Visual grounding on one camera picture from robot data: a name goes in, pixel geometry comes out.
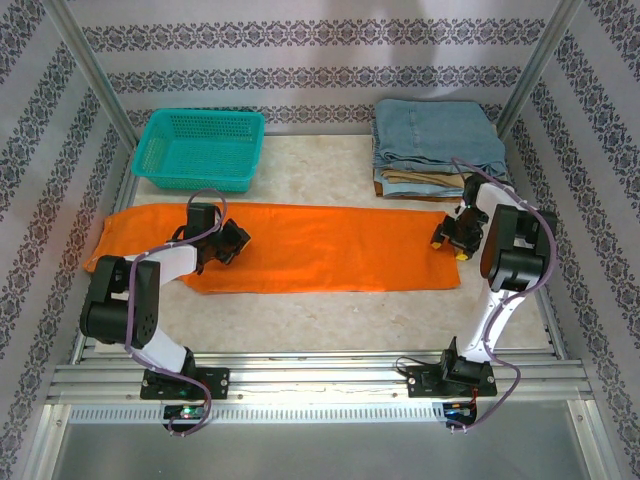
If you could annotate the orange trousers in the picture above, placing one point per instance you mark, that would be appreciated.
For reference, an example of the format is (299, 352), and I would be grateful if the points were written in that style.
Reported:
(325, 250)

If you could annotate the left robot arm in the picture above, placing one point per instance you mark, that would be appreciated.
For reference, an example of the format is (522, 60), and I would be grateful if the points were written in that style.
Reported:
(170, 262)

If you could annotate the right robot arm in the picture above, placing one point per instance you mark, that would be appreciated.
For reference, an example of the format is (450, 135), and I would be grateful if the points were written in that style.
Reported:
(515, 255)

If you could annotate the folded brown trousers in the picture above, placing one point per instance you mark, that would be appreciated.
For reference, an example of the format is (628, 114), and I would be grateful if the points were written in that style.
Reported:
(445, 200)

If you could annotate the folded pale blue trousers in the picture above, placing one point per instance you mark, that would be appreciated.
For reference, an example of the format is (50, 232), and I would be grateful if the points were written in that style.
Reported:
(420, 192)

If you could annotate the folded tan trousers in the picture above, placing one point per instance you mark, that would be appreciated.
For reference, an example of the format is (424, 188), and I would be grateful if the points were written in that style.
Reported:
(425, 180)

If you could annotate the folded blue denim trousers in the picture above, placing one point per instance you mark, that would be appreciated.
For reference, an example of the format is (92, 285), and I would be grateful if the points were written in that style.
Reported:
(435, 130)

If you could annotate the teal plastic basket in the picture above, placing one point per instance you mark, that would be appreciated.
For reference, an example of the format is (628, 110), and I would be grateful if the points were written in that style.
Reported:
(150, 150)

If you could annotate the perforated metal strip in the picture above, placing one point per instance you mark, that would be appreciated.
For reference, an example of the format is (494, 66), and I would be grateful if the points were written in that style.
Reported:
(300, 412)

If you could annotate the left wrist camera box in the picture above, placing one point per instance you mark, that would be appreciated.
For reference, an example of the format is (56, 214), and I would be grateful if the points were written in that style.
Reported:
(201, 222)

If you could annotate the aluminium side rail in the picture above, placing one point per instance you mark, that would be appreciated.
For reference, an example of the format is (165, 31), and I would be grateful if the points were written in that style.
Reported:
(125, 190)
(547, 320)

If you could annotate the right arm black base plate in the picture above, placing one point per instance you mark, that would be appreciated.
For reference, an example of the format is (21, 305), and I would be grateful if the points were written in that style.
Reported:
(422, 380)

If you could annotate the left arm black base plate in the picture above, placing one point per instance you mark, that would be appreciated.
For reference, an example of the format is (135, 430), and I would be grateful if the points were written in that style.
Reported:
(215, 382)

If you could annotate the aluminium mounting rail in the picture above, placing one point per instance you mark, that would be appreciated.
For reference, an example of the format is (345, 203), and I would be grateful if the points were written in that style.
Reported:
(320, 375)

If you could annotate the aluminium frame post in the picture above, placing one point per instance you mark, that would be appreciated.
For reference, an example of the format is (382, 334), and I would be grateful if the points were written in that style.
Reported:
(90, 65)
(535, 65)

